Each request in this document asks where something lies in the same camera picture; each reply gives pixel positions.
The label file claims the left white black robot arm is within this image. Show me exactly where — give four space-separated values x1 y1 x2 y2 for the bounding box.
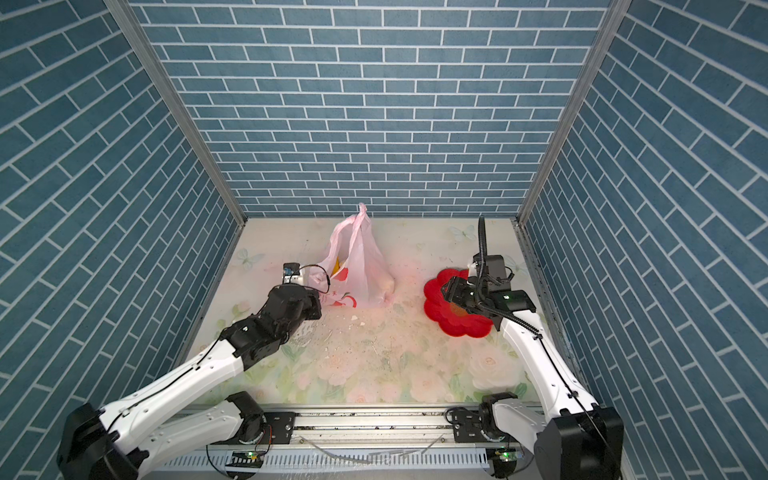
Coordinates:
56 283 322 479

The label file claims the red flower-shaped plate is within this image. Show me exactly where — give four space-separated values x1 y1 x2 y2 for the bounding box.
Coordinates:
423 269 493 338

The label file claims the white slotted cable duct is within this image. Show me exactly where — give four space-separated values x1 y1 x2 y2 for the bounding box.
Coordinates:
137 448 490 473

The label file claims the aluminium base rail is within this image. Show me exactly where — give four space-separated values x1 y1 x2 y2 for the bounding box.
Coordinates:
122 403 619 451

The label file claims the pink plastic bag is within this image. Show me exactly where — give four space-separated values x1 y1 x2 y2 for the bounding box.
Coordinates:
301 204 395 309

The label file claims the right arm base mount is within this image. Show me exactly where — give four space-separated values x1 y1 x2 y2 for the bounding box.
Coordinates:
444 407 517 444

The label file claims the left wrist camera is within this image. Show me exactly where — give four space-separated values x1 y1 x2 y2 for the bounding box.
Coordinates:
282 262 303 285

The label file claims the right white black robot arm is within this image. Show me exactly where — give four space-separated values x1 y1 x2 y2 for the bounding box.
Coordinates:
441 277 624 479

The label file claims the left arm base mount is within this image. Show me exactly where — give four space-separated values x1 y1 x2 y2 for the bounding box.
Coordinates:
215 411 297 448

